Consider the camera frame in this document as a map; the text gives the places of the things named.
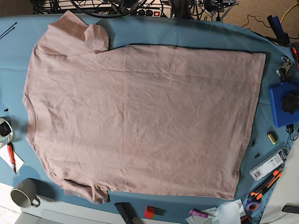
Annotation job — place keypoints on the pink t-shirt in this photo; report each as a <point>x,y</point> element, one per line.
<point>148,119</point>

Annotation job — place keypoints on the black remote control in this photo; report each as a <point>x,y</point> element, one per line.
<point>122,209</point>

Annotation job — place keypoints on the white power strip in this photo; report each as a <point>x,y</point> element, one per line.
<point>153,13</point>

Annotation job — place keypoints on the red cube block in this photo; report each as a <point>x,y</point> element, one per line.
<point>149,212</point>

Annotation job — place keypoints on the purple marker pen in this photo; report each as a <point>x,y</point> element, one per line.
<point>198,213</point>

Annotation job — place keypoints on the yellow green battery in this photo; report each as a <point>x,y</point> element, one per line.
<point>273,137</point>

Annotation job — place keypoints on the frosted plastic cup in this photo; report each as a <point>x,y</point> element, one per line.
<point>229,213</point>

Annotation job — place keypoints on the blue plastic box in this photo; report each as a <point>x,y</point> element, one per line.
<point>276,93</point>

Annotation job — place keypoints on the orange black utility knife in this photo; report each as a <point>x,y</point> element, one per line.
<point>261,189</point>

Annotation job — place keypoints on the clear plastic bit case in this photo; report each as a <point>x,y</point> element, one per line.
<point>270,164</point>

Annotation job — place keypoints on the silver carabiner keys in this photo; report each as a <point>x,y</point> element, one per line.
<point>283,69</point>

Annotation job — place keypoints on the purple tape roll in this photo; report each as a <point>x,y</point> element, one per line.
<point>251,206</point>

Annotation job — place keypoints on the black knob gear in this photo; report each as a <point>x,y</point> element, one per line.
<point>290,103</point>

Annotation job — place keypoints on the red pen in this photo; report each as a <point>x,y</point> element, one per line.
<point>11,156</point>

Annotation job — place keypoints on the clear tape roll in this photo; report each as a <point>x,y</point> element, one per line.
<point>6,131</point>

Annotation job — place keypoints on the grey ceramic mug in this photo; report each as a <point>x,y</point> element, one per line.
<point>24,194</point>

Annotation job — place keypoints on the white paper note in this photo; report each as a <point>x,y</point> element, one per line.
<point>4,155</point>

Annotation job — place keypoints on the blue black clamp tool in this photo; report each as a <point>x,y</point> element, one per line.
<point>282,38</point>

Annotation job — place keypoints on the black cable tie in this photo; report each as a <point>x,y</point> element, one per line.
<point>7,31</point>

